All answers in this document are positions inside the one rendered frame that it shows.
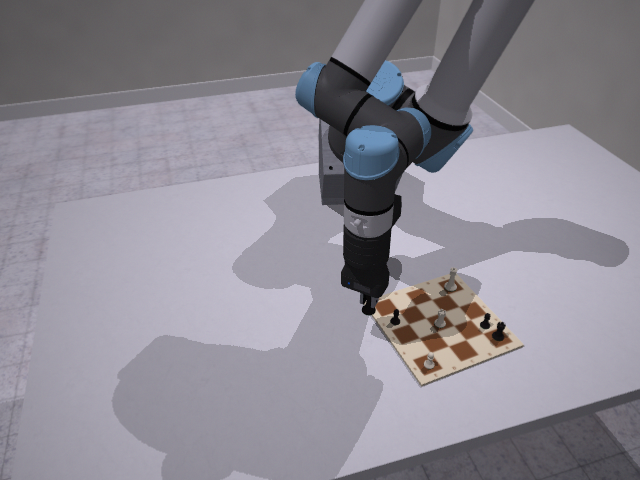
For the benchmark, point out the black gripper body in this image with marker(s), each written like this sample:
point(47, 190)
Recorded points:
point(366, 249)

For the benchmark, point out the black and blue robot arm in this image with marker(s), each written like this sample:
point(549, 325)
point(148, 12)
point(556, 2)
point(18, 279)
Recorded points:
point(336, 93)

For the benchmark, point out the white pawn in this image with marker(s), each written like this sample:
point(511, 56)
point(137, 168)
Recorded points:
point(429, 364)

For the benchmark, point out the brown and cream chessboard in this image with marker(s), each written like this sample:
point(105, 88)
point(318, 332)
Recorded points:
point(460, 345)

